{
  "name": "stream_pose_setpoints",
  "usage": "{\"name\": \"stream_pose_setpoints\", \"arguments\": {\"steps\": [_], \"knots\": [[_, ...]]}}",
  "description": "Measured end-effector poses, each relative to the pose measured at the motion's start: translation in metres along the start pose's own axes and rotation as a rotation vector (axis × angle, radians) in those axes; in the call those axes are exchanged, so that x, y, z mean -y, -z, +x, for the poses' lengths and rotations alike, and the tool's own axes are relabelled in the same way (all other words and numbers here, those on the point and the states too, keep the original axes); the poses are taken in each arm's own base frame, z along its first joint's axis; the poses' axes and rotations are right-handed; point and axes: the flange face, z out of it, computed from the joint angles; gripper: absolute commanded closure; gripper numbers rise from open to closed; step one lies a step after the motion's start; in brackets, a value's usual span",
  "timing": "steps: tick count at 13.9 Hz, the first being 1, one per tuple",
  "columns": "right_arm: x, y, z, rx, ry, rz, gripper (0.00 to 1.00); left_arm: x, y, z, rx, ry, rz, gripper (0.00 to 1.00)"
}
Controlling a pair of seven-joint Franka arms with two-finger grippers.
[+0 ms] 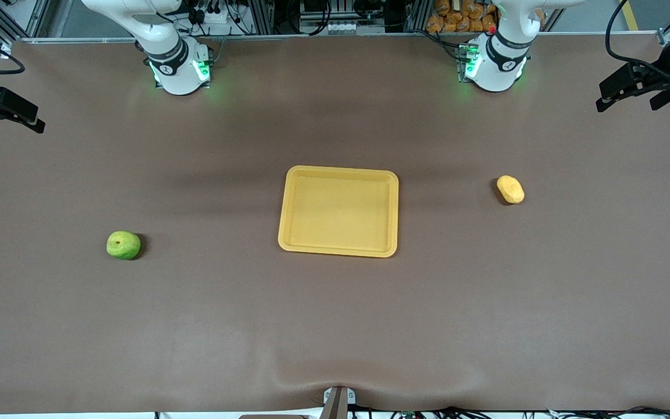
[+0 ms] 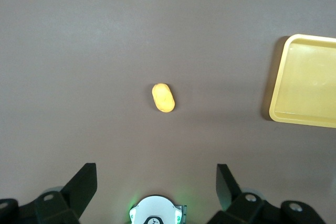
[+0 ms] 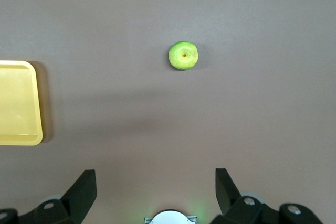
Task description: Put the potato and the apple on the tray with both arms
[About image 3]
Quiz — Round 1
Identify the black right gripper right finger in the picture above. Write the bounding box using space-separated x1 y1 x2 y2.
209 168 323 224

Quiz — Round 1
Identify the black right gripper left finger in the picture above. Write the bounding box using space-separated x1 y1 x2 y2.
0 169 97 224

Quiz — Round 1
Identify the green apple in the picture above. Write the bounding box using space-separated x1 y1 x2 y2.
168 40 200 71

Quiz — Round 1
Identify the yellow plastic tray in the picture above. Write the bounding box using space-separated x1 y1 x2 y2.
0 60 44 146

